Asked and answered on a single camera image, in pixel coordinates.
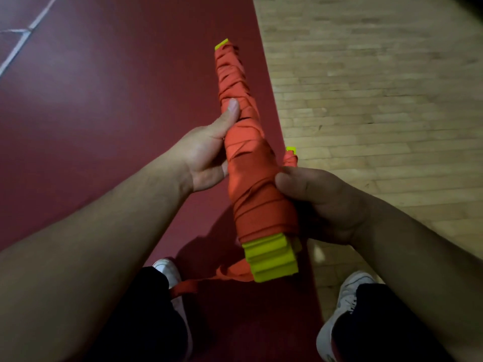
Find white shoe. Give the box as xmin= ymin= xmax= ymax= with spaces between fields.
xmin=152 ymin=258 xmax=193 ymax=362
xmin=316 ymin=271 xmax=378 ymax=362

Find white left shoe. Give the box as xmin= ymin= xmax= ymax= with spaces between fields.
xmin=152 ymin=258 xmax=193 ymax=362

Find person's left hand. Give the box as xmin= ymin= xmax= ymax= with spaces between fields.
xmin=173 ymin=98 xmax=240 ymax=194

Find person's left forearm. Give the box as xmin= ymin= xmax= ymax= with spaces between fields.
xmin=0 ymin=146 xmax=195 ymax=362

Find black right trouser leg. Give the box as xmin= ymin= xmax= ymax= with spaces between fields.
xmin=332 ymin=283 xmax=453 ymax=362

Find person's right forearm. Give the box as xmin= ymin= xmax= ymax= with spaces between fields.
xmin=351 ymin=203 xmax=483 ymax=362

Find black trouser leg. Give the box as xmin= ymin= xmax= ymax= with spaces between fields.
xmin=87 ymin=266 xmax=189 ymax=362
xmin=332 ymin=283 xmax=453 ymax=362

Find person's right hand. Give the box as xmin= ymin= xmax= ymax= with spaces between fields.
xmin=274 ymin=165 xmax=372 ymax=245

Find white right shoe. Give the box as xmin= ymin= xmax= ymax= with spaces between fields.
xmin=316 ymin=271 xmax=378 ymax=362

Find black left trouser leg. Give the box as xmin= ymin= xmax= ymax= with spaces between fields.
xmin=87 ymin=266 xmax=189 ymax=362

